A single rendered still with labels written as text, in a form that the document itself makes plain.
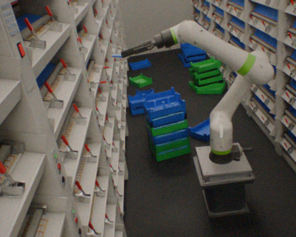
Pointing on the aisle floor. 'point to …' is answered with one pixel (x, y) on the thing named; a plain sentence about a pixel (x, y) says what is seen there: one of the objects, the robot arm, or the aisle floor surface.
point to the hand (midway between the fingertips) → (127, 53)
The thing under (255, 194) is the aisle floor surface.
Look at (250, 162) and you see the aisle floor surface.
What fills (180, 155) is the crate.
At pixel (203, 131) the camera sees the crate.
